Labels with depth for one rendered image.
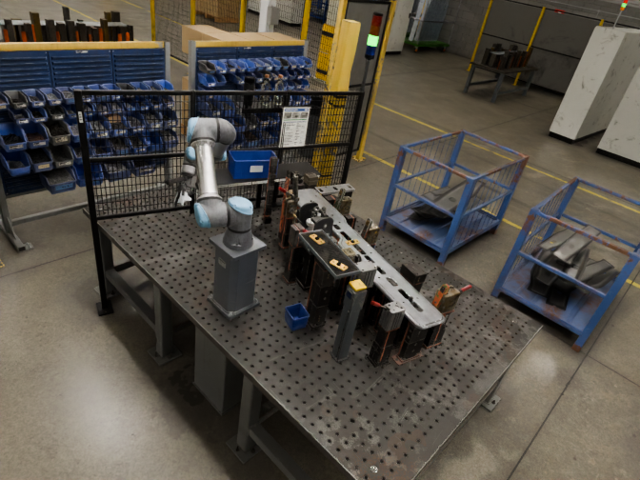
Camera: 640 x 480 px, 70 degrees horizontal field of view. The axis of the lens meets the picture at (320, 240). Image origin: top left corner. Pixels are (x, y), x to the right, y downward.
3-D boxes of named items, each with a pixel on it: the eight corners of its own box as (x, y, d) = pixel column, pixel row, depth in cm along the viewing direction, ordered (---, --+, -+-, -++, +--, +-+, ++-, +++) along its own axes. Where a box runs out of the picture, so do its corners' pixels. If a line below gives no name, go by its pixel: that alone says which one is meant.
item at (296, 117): (305, 147, 333) (311, 105, 317) (277, 149, 322) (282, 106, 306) (304, 146, 335) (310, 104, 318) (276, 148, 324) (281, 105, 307)
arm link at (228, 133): (241, 115, 222) (223, 146, 267) (218, 114, 218) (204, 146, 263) (243, 138, 221) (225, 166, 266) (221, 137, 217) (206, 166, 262)
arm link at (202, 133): (231, 223, 209) (218, 113, 218) (198, 225, 203) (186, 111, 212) (227, 229, 220) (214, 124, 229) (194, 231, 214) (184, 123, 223)
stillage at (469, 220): (437, 203, 558) (462, 129, 507) (496, 233, 515) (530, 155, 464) (376, 230, 480) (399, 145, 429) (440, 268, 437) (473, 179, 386)
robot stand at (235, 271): (230, 320, 236) (233, 258, 214) (206, 299, 246) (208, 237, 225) (260, 305, 249) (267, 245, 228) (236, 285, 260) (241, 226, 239)
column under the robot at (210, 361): (221, 416, 267) (227, 335, 232) (191, 383, 283) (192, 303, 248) (261, 389, 288) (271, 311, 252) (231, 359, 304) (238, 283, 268)
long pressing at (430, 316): (451, 320, 220) (452, 317, 219) (417, 331, 209) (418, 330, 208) (313, 189, 314) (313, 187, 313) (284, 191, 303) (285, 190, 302)
